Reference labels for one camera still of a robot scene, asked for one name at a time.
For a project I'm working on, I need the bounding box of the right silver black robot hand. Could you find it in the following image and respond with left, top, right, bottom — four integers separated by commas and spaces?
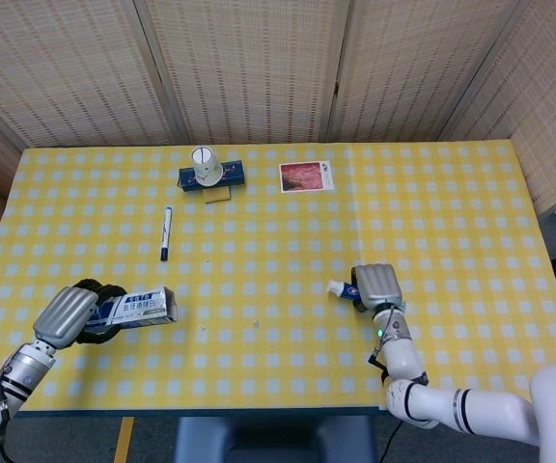
349, 262, 407, 314

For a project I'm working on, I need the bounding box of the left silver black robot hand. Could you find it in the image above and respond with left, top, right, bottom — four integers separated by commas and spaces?
33, 278, 129, 349

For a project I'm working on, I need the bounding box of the blue white toothpaste tube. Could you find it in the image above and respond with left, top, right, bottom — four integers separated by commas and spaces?
325, 278, 362, 303

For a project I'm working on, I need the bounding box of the blue white toothpaste box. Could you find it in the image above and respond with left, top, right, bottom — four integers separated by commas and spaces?
87, 286, 181, 334

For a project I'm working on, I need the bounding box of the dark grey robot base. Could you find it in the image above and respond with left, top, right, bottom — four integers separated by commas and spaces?
174, 414, 378, 463

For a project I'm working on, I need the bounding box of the dark blue rectangular box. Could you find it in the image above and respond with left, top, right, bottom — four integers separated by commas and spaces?
177, 159, 248, 194

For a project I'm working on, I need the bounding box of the yellow white checked tablecloth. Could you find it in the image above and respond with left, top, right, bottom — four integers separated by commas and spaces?
0, 139, 556, 419

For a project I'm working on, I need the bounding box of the white blue marker pen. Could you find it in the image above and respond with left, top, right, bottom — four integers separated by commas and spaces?
159, 205, 175, 262

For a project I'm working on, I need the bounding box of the red picture card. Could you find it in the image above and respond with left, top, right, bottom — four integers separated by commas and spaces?
278, 161, 336, 194

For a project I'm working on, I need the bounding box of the yellow floor tape strip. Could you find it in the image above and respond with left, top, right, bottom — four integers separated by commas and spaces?
113, 417, 135, 463

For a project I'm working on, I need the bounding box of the white paper cup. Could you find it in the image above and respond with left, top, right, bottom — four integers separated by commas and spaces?
189, 145, 225, 188

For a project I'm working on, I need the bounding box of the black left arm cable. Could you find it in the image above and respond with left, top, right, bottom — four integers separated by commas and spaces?
0, 378, 14, 463

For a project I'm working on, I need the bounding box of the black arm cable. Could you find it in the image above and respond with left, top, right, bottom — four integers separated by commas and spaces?
0, 378, 14, 463
376, 418, 404, 463

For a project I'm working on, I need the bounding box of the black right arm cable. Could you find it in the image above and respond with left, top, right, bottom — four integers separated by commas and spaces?
376, 418, 404, 463

